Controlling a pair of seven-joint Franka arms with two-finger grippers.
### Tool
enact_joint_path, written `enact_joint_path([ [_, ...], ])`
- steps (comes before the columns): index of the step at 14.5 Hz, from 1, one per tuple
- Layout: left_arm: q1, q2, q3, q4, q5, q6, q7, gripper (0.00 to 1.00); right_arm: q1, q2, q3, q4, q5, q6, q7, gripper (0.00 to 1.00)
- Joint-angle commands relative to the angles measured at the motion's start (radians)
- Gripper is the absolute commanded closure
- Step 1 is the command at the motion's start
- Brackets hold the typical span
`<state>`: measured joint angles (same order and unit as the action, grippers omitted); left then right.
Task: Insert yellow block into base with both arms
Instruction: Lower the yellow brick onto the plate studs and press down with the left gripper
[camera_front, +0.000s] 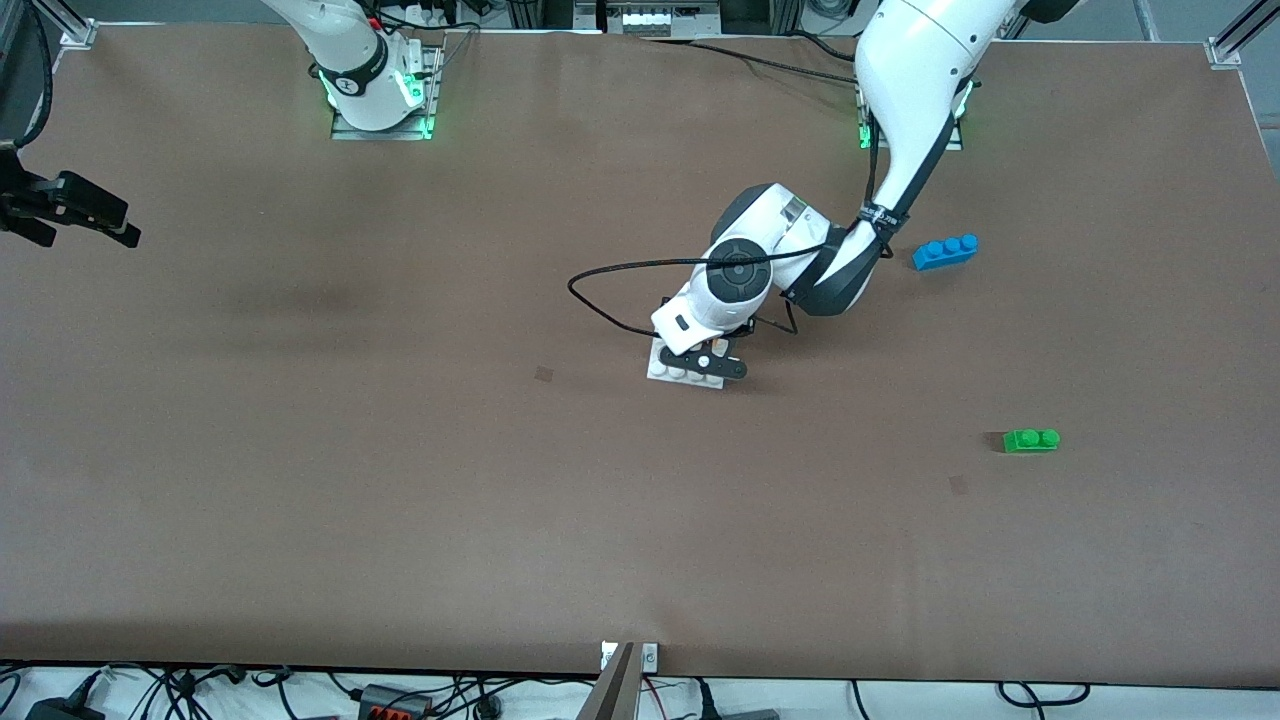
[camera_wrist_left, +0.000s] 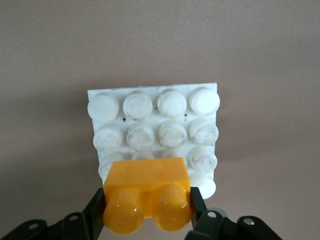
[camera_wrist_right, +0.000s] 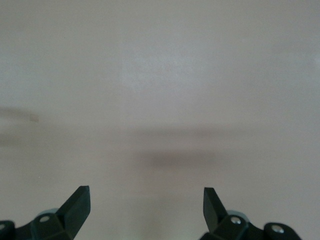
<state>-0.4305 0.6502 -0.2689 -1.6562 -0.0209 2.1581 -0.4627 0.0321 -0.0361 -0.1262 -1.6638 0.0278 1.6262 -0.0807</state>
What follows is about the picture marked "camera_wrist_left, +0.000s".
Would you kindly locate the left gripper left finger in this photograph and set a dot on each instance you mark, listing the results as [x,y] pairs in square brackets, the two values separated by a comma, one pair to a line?
[75,227]

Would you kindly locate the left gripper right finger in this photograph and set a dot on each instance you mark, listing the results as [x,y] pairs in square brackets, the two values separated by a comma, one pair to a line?
[215,227]

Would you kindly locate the yellow two-stud block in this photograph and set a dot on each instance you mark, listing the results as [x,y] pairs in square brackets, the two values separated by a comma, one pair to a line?
[150,175]

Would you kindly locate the white studded base plate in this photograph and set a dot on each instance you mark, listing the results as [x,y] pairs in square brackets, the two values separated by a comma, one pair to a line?
[172,102]

